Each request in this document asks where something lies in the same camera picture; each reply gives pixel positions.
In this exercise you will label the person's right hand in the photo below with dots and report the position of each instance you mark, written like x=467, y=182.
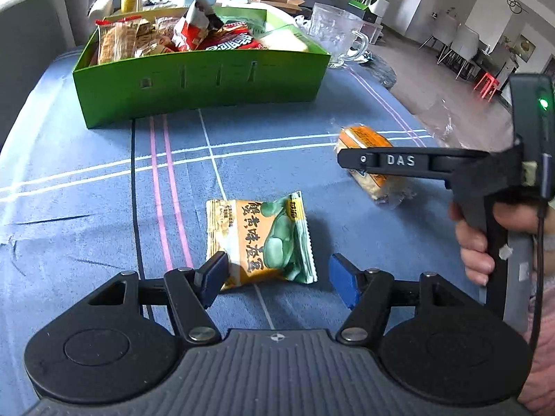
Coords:
x=472, y=251

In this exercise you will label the person's right forearm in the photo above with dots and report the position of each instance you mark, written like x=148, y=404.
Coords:
x=544, y=355

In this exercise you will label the yellow tin can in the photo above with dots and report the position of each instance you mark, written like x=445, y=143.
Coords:
x=131, y=2

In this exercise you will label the orange cake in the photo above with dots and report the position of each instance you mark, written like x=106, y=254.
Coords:
x=368, y=136

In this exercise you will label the clear glass pitcher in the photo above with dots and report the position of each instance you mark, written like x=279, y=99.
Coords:
x=334, y=30

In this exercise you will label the green and black box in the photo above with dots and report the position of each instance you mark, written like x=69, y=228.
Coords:
x=362, y=11

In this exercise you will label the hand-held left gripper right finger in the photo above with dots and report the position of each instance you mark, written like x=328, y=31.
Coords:
x=344, y=281

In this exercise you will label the framed wall picture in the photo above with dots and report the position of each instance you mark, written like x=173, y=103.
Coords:
x=523, y=48

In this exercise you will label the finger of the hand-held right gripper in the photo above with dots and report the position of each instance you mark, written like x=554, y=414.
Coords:
x=399, y=161

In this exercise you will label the orange and green bean packet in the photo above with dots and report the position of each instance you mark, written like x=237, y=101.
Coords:
x=260, y=242

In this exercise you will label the clear plastic bag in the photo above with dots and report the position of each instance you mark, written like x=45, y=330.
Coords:
x=459, y=117

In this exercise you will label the red stool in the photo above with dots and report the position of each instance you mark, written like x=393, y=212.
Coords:
x=485, y=84

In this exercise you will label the blue striped tablecloth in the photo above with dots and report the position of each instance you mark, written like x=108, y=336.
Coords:
x=86, y=190

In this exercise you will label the brown snack packet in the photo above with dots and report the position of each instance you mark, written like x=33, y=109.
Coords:
x=156, y=34

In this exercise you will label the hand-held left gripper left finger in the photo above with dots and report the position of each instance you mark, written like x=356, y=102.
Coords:
x=214, y=278

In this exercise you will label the green cardboard box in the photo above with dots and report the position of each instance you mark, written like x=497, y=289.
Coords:
x=195, y=82

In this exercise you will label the red and white bag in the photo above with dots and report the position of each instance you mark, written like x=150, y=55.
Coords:
x=190, y=30

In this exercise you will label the dark marble round table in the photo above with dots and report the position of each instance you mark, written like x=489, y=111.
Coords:
x=383, y=73

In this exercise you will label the dining chair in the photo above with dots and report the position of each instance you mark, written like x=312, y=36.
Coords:
x=466, y=52
x=442, y=34

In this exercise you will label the clear storage box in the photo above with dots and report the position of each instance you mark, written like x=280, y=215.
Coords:
x=373, y=32

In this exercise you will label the grey armchair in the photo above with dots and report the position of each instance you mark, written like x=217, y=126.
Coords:
x=30, y=21

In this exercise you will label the clear packet of brown biscuits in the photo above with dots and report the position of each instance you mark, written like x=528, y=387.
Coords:
x=117, y=41

